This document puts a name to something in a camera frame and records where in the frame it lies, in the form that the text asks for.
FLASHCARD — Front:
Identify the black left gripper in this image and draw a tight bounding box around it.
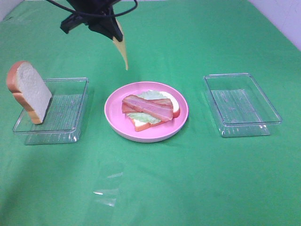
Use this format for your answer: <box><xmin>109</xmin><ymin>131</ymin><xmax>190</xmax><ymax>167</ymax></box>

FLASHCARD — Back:
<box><xmin>60</xmin><ymin>0</ymin><xmax>123</xmax><ymax>42</ymax></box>

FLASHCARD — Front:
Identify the yellow cheese slice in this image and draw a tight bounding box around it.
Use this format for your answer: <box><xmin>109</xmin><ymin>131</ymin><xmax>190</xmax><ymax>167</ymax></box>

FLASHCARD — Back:
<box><xmin>112</xmin><ymin>20</ymin><xmax>128</xmax><ymax>70</ymax></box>

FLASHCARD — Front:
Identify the green lettuce leaf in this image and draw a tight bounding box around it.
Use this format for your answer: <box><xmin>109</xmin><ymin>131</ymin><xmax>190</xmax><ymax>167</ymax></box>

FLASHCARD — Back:
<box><xmin>126</xmin><ymin>90</ymin><xmax>168</xmax><ymax>124</ymax></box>

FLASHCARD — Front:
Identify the bacon strip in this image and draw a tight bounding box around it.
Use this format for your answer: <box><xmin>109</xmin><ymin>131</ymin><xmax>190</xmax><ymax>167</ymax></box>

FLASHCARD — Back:
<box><xmin>122</xmin><ymin>98</ymin><xmax>174</xmax><ymax>113</ymax></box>
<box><xmin>122</xmin><ymin>95</ymin><xmax>173</xmax><ymax>121</ymax></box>

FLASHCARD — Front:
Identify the bread slice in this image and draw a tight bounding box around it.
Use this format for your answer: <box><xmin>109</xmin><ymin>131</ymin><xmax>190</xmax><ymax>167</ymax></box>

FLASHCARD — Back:
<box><xmin>6</xmin><ymin>61</ymin><xmax>52</xmax><ymax>124</ymax></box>
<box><xmin>125</xmin><ymin>92</ymin><xmax>181</xmax><ymax>132</ymax></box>

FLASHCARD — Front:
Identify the pink round plate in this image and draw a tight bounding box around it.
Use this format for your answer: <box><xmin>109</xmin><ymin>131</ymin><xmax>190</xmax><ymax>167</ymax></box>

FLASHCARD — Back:
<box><xmin>104</xmin><ymin>81</ymin><xmax>189</xmax><ymax>143</ymax></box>

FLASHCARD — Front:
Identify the left clear plastic tray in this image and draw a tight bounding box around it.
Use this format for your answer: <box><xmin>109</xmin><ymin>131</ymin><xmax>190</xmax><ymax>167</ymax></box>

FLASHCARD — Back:
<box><xmin>12</xmin><ymin>78</ymin><xmax>89</xmax><ymax>145</ymax></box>

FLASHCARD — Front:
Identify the clear plastic tray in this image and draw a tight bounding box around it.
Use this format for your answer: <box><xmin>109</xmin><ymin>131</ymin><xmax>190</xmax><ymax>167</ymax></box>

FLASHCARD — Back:
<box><xmin>203</xmin><ymin>73</ymin><xmax>282</xmax><ymax>137</ymax></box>
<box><xmin>12</xmin><ymin>78</ymin><xmax>89</xmax><ymax>145</ymax></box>

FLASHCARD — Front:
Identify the right clear plastic tray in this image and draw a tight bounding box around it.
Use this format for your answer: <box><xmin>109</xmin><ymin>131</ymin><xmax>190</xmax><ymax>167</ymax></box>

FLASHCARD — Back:
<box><xmin>203</xmin><ymin>73</ymin><xmax>282</xmax><ymax>137</ymax></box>

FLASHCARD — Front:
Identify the clear plastic film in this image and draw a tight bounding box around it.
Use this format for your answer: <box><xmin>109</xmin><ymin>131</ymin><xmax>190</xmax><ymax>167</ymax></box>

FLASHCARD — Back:
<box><xmin>93</xmin><ymin>161</ymin><xmax>124</xmax><ymax>208</ymax></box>

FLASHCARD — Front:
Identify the green tablecloth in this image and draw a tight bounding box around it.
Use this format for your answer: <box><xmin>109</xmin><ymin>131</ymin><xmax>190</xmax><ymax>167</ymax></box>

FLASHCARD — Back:
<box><xmin>0</xmin><ymin>0</ymin><xmax>301</xmax><ymax>226</ymax></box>

